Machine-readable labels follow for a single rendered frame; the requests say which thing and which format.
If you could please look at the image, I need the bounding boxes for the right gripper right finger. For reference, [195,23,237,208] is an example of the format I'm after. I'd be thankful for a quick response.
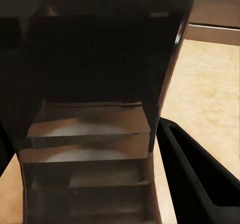
[156,117,240,224]

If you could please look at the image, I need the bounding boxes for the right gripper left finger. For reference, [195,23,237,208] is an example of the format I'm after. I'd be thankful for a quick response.
[0,123,16,177]

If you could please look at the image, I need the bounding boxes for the bottle of coffee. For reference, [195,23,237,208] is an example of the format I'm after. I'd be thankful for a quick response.
[0,0,195,224]

